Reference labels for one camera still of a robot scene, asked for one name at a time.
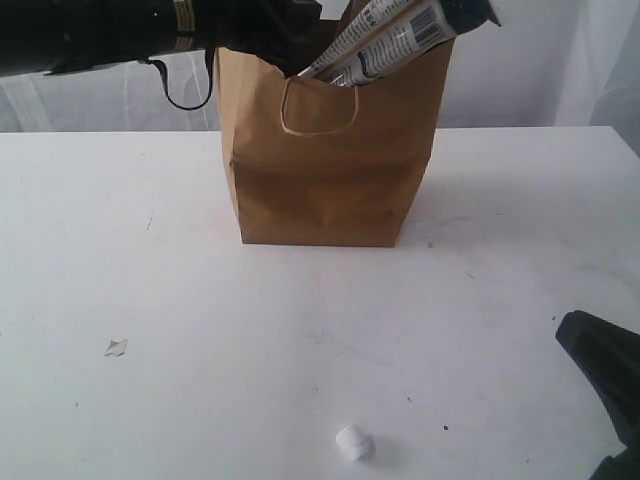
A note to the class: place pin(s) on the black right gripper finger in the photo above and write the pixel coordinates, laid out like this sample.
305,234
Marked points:
625,466
608,356

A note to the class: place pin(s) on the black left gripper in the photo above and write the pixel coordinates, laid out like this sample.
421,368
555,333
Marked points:
278,32

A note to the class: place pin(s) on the long noodle package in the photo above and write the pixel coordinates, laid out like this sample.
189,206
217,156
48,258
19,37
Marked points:
385,36

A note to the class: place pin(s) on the large brown paper bag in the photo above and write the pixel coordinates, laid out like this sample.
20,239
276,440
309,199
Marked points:
309,163

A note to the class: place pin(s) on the white marshmallow lower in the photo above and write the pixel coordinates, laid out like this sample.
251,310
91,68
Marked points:
353,443

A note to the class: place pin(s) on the torn paper scrap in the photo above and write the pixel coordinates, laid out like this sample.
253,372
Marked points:
116,348

